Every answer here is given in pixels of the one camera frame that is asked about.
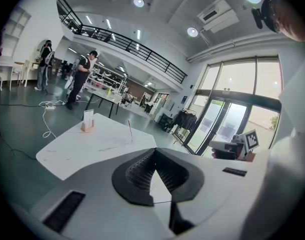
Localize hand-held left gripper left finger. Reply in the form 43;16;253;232
29;147;177;240

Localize white display shelf rack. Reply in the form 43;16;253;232
86;61;129;95

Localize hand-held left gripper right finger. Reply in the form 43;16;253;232
154;147;268;240

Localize black balcony railing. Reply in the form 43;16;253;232
54;0;188;85

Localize white power strip with cable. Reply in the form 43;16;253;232
39;99;69;139

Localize white ornate dressing table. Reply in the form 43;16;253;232
0;38;41;93

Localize person's head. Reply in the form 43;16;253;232
261;0;305;44

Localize clear wine glass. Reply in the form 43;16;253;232
122;130;137;146

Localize wooden menu card holder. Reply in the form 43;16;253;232
80;108;96;135

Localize red straw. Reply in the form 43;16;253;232
127;119;134;144

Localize large glass window front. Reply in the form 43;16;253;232
184;55;284;158

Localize white table black legs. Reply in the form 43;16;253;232
84;88;124;120

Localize white ceiling air conditioner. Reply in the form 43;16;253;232
196;0;240;34

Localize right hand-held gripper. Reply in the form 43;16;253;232
208;128;260;160

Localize black head camera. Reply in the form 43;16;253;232
250;7;265;30

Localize black floor cable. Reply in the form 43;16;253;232
0;123;38;161

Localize person's white shirt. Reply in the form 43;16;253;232
238;42;305;240

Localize white wall shelf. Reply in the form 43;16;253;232
1;5;33;58

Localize clothes rack dark garments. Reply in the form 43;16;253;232
170;107;199;135

